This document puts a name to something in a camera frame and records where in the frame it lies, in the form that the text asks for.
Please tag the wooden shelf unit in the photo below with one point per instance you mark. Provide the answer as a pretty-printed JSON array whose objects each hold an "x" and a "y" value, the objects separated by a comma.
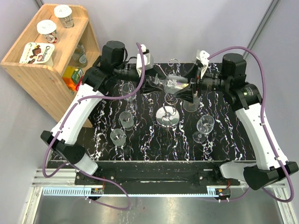
[{"x": 44, "y": 83}]

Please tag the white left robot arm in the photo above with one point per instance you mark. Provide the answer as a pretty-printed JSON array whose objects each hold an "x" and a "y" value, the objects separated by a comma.
[{"x": 62, "y": 138}]

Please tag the red packaged item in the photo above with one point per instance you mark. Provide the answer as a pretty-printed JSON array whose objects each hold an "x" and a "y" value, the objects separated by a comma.
[{"x": 78, "y": 85}]

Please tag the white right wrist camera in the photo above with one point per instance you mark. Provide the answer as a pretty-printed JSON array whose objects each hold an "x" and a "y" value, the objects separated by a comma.
[{"x": 202, "y": 61}]

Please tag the patterned glass goblet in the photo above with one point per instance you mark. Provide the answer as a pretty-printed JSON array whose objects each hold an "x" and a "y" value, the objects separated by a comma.
[{"x": 172, "y": 83}]

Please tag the clear cup white lid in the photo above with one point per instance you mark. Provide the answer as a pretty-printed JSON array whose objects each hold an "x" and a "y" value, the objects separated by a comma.
[{"x": 64, "y": 14}]

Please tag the Chobani yogurt cup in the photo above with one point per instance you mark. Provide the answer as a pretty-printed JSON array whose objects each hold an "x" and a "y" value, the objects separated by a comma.
[{"x": 38, "y": 53}]

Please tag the clear wine glass right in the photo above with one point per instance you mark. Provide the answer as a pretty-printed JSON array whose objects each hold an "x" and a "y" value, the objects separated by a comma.
[{"x": 204, "y": 126}]

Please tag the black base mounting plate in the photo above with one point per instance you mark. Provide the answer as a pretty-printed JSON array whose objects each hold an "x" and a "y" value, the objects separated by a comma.
[{"x": 161, "y": 178}]

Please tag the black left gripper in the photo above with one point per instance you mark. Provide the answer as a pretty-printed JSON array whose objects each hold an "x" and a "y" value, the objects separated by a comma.
[{"x": 148, "y": 87}]

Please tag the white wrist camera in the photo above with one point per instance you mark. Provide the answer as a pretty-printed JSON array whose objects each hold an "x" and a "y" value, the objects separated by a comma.
[
  {"x": 202, "y": 61},
  {"x": 145, "y": 59}
]

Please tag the orange juice carton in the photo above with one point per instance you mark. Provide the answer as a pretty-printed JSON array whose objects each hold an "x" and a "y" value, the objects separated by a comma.
[{"x": 72, "y": 77}]

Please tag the chrome wine glass rack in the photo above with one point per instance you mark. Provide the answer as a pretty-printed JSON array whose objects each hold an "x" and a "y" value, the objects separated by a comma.
[{"x": 168, "y": 116}]

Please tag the clear smooth wine glass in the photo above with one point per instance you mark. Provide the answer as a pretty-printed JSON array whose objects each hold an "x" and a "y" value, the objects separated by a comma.
[{"x": 127, "y": 89}]

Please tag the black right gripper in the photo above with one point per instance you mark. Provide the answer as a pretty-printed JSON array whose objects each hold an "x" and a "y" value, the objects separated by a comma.
[{"x": 186, "y": 94}]

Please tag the clear patterned short goblet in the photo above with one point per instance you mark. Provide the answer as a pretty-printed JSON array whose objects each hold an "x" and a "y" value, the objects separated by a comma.
[{"x": 127, "y": 120}]

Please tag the white lidded yogurt cup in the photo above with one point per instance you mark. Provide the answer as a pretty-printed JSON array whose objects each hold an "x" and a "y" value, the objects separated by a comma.
[{"x": 48, "y": 29}]

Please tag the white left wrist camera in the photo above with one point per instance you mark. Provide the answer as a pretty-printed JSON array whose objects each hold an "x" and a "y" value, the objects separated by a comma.
[{"x": 145, "y": 59}]

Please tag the ribbed glass goblet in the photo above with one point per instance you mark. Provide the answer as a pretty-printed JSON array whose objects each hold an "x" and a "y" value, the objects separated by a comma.
[{"x": 191, "y": 107}]

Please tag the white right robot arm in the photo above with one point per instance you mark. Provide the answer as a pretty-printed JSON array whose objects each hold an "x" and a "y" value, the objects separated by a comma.
[{"x": 246, "y": 101}]

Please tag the frosted short goblet front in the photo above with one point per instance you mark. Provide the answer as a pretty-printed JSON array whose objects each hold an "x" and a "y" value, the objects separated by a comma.
[{"x": 118, "y": 137}]

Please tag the glass bottle on shelf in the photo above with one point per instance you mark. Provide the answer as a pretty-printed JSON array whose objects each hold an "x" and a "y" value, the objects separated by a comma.
[{"x": 79, "y": 56}]

